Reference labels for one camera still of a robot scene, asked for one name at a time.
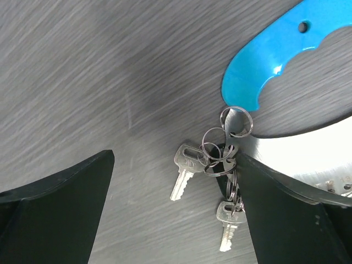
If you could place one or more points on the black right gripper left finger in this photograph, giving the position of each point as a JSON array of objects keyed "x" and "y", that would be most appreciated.
[{"x": 55, "y": 219}]

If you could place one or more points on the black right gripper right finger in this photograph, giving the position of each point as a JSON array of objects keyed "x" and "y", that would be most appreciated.
[{"x": 290, "y": 221}]

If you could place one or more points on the steel key organizer blue handle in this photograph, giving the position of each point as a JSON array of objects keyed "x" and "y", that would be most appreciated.
[{"x": 320, "y": 157}]

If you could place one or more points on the black key fob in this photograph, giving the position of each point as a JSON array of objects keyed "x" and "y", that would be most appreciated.
[{"x": 221, "y": 180}]

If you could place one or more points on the silver key on ring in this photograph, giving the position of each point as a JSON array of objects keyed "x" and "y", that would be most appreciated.
[{"x": 190, "y": 160}]

